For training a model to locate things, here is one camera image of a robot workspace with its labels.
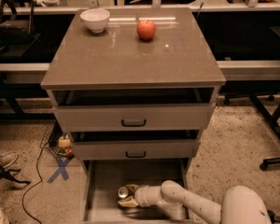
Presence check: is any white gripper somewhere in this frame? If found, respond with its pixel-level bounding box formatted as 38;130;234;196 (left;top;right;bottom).
118;184;162;208

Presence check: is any grey top drawer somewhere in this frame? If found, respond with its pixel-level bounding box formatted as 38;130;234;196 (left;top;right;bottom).
52;88;217;133

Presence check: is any grey drawer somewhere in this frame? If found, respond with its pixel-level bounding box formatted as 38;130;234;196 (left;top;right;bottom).
52;88;217;133
79;159;192;224
72;130;200;160

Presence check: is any blue tape cross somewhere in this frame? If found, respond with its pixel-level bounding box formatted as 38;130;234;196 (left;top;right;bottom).
48;157;71;183

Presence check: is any grey drawer cabinet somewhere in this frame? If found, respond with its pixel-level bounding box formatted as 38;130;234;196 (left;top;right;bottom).
40;7;227;224

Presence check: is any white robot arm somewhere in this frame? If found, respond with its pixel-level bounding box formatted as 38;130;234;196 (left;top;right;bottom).
118;180;272;224

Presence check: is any red apple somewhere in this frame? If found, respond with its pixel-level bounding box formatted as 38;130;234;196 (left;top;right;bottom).
136;20;156;41

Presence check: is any white sneaker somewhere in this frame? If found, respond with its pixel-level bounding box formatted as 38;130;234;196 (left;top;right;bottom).
0;152;18;168

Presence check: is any black chair base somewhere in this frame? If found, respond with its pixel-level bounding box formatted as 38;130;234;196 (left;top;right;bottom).
249;95;280;171

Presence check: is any green soda can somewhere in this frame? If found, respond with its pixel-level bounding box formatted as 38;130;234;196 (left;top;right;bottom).
117;187;129;200

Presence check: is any black floor cable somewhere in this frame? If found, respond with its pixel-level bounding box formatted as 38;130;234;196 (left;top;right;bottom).
21;140;50;224

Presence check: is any grey middle drawer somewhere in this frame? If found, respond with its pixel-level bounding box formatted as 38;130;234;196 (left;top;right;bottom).
72;130;200;160

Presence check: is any black caster wheel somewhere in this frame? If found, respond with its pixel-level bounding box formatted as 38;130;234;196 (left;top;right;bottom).
268;210;280;224

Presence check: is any grey bottom drawer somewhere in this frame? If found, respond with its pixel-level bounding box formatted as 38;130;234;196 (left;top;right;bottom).
79;159;192;224

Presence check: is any small bottle on floor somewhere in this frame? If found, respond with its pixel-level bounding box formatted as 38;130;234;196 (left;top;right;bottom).
58;134;73;157

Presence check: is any white ceramic bowl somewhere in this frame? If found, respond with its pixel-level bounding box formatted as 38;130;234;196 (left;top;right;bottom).
80;8;110;33

